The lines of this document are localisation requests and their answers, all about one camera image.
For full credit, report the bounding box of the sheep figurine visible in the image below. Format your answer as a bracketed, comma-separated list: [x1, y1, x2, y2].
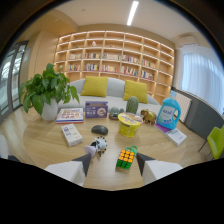
[83, 135, 108, 158]

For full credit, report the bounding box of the golden elephant figurine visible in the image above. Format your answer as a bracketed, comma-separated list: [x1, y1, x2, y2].
[139, 108, 158, 126]

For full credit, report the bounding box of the rubik's cube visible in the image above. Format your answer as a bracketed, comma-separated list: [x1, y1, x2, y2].
[115, 145, 139, 171]

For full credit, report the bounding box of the small white box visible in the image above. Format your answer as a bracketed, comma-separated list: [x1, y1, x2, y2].
[60, 123, 84, 148]

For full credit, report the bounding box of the white and purple book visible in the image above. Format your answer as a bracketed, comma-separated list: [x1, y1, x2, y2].
[153, 122, 188, 148]

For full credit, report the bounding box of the black computer mouse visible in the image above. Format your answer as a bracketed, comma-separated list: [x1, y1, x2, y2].
[90, 124, 109, 136]

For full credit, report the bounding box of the yellow instant noodle bucket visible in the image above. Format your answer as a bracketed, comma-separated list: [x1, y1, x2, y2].
[117, 112, 144, 139]

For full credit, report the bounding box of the colourful flat book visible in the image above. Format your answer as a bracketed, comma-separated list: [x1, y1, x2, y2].
[55, 107, 85, 125]

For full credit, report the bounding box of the blue detergent bottle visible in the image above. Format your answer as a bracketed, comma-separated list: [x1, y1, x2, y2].
[155, 90, 182, 131]

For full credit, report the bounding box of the white plant pot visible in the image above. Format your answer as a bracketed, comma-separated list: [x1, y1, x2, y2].
[40, 98, 60, 122]

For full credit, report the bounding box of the lime green chair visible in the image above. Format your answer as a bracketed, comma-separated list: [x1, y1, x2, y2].
[198, 124, 224, 161]

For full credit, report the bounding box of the purple box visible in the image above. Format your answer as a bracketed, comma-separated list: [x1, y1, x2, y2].
[84, 100, 109, 120]

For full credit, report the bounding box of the tall green cactus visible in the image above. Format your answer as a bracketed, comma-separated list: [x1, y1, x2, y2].
[125, 95, 140, 115]

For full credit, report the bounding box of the white radiator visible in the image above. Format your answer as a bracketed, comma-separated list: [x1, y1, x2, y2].
[175, 91, 193, 124]

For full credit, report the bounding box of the small round cactus pot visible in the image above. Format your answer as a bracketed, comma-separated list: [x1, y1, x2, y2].
[108, 106, 125, 121]

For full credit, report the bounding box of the yellow cushion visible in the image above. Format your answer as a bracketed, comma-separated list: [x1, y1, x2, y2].
[122, 79, 149, 104]
[79, 75, 109, 98]

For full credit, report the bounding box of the green potted plant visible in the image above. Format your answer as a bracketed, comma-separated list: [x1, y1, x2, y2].
[18, 62, 81, 117]

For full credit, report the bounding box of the grey sofa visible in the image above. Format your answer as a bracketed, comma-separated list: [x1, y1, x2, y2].
[57, 77, 162, 117]

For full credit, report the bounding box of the white curtain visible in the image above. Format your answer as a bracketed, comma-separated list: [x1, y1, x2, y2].
[180, 52, 224, 116]

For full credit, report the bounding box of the glass door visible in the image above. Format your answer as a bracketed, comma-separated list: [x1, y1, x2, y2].
[0, 40, 30, 125]

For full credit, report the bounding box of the white air conditioner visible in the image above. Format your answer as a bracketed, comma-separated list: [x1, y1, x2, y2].
[178, 34, 200, 48]

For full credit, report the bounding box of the ceiling light strip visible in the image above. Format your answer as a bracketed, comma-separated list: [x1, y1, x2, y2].
[126, 0, 140, 27]

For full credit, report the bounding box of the wooden bookshelf wall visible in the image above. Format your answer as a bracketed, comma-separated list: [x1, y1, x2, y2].
[53, 30, 176, 99]

